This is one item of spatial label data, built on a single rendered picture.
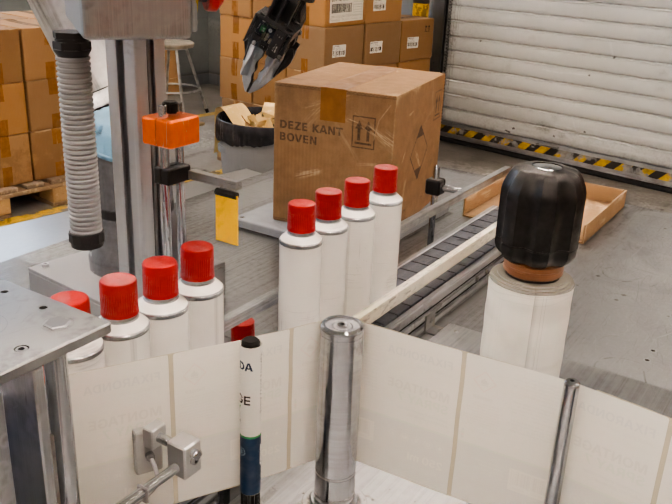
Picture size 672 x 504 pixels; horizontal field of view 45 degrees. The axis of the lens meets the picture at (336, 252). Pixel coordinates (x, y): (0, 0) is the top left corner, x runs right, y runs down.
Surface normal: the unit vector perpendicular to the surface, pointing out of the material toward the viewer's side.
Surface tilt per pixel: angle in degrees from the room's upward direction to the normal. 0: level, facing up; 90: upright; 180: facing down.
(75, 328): 0
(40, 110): 90
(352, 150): 90
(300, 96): 90
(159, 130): 90
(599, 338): 0
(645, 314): 0
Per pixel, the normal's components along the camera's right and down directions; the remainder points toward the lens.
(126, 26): 0.37, 0.36
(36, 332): 0.04, -0.93
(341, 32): 0.78, 0.22
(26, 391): -0.54, 0.29
